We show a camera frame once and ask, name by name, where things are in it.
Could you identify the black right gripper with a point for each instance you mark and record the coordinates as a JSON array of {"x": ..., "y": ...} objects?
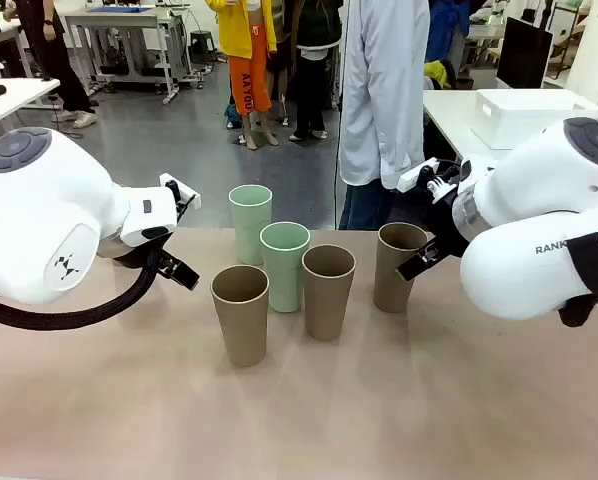
[{"x": 451, "y": 230}]

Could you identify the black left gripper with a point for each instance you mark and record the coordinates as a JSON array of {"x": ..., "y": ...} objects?
[{"x": 129, "y": 252}]

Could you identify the brown plastic cup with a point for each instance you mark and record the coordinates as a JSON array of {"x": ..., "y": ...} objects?
[
  {"x": 239, "y": 325},
  {"x": 329, "y": 305},
  {"x": 391, "y": 280}
]

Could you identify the light green plastic cup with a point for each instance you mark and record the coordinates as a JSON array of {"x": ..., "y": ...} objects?
[
  {"x": 249, "y": 225},
  {"x": 284, "y": 280}
]

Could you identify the white plastic basket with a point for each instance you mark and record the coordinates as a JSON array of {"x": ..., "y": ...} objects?
[{"x": 524, "y": 115}]

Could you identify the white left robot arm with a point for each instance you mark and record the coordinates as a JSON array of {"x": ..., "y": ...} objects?
[{"x": 39, "y": 210}]

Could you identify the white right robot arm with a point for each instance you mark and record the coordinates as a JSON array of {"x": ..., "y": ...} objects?
[{"x": 529, "y": 200}]

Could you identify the person in white lab coat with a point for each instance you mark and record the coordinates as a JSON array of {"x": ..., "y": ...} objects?
[{"x": 379, "y": 100}]

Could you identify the yellow green garment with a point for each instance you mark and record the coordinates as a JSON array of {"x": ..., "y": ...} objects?
[{"x": 435, "y": 74}]

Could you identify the person yellow jacket orange trousers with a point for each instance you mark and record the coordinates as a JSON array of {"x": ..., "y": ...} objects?
[{"x": 246, "y": 85}]

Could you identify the person in black clothes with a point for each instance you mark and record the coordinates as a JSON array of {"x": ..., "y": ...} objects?
[{"x": 309, "y": 90}]

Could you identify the black stool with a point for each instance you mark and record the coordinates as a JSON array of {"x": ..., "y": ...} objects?
[{"x": 201, "y": 45}]

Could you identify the black monitor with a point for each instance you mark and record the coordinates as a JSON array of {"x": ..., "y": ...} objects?
[{"x": 524, "y": 55}]

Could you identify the person in blue jacket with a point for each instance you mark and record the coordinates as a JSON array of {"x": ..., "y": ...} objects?
[{"x": 444, "y": 30}]

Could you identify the white desk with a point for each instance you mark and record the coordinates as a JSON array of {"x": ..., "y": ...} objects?
[{"x": 14, "y": 105}]

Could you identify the person in black white shoes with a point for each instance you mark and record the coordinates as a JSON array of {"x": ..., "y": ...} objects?
[{"x": 54, "y": 60}]

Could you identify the grey workbench blue top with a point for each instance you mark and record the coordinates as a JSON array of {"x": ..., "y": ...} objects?
[{"x": 119, "y": 20}]

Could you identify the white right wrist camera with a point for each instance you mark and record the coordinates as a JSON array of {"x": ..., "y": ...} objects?
[{"x": 416, "y": 175}]

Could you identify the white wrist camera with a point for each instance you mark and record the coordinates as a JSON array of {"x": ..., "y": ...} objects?
[
  {"x": 166, "y": 178},
  {"x": 416, "y": 175}
]

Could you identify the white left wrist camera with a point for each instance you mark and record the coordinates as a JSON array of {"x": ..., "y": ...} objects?
[{"x": 166, "y": 178}]

